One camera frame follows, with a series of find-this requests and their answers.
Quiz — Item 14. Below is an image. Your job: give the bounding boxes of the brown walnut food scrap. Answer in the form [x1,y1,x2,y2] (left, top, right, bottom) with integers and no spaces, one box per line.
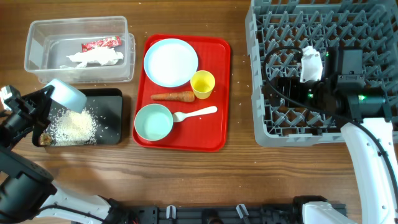
[39,133,53,146]

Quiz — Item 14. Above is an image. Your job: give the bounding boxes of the white rice grains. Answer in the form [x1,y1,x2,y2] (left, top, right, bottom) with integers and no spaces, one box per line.
[44,108,101,146]

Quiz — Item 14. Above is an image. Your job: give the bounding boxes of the light blue bowl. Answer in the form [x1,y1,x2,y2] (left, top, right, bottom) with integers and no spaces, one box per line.
[45,79,87,113]

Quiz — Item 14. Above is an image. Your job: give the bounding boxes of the white tissue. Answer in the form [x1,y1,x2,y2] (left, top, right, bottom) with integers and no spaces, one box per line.
[59,47,124,69]

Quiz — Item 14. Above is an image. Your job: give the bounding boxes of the yellow plastic cup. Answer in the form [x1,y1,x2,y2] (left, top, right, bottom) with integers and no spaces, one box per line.
[190,70,215,100]

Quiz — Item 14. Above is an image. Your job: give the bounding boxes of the red snack wrapper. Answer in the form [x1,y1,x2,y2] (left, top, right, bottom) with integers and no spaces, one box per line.
[81,35,122,52]

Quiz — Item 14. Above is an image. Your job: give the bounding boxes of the orange carrot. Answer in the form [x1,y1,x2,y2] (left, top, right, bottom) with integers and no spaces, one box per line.
[150,91,195,103]

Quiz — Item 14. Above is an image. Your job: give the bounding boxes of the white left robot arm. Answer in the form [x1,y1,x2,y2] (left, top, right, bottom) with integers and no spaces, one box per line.
[1,80,134,223]

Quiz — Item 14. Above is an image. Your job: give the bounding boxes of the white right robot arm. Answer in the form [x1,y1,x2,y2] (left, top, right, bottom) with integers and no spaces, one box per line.
[262,46,397,223]

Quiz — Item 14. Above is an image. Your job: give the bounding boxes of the grey dishwasher rack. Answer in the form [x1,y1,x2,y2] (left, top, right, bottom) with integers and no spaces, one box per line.
[245,0,397,147]

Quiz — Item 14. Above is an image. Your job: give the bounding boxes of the black waste tray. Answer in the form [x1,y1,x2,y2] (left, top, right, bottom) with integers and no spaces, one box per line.
[32,88,123,147]

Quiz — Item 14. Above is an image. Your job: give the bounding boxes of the clear plastic waste bin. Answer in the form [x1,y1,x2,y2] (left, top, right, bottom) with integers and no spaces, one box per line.
[24,16,136,84]

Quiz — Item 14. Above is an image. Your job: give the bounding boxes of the red plastic tray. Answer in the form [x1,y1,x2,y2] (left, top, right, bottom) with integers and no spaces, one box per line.
[132,34,231,152]

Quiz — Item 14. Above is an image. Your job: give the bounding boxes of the mint green bowl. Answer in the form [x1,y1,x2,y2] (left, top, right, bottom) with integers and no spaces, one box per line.
[134,104,174,141]

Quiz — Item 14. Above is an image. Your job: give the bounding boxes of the white plastic spoon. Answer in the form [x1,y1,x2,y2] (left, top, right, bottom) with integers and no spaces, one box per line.
[172,106,218,123]

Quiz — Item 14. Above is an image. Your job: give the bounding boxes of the large light blue plate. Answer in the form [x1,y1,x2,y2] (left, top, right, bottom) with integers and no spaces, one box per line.
[144,38,199,88]

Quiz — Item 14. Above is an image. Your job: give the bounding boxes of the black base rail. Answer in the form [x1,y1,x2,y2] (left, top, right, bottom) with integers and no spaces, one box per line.
[71,203,348,224]

